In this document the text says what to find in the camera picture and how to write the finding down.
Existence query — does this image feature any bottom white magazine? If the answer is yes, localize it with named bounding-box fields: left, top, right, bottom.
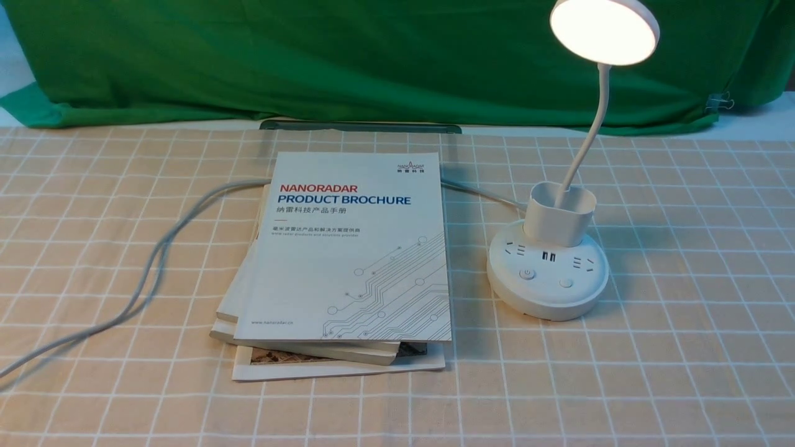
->
left=231, top=343, right=446, bottom=382

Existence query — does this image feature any green backdrop cloth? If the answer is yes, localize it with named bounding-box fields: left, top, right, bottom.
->
left=2, top=1, right=793, bottom=135

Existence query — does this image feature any white Nanoradar product brochure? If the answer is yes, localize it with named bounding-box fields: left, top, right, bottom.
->
left=235, top=151, right=452, bottom=343

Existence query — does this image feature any grey lamp power cable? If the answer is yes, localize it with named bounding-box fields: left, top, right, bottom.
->
left=0, top=178, right=529, bottom=381

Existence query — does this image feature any white desk lamp with sockets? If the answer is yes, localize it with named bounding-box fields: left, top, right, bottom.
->
left=486, top=1, right=660, bottom=322

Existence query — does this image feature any middle white book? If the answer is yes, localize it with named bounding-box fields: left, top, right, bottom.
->
left=209, top=186, right=400, bottom=366

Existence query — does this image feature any dark flat bar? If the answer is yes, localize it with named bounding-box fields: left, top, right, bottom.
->
left=259, top=119, right=463, bottom=135

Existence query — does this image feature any metal binder clip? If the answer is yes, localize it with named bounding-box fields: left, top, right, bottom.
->
left=704, top=91, right=735, bottom=114

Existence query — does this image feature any beige checkered tablecloth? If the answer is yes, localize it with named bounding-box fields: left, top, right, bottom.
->
left=1, top=127, right=794, bottom=446

